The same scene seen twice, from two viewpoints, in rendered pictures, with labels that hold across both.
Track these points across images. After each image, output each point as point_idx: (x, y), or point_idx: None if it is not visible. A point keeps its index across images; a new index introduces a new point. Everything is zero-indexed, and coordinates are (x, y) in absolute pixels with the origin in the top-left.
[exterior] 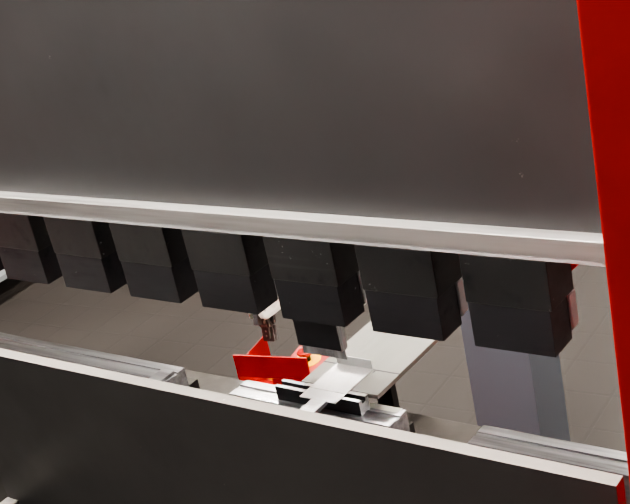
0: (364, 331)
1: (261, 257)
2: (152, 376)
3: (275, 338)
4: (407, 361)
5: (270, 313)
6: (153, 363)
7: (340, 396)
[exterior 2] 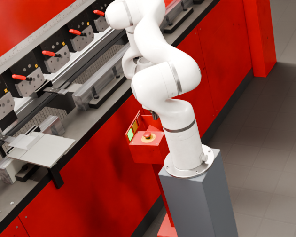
0: (64, 139)
1: (8, 79)
2: (62, 89)
3: (155, 119)
4: (27, 159)
5: (147, 108)
6: (89, 86)
7: (11, 145)
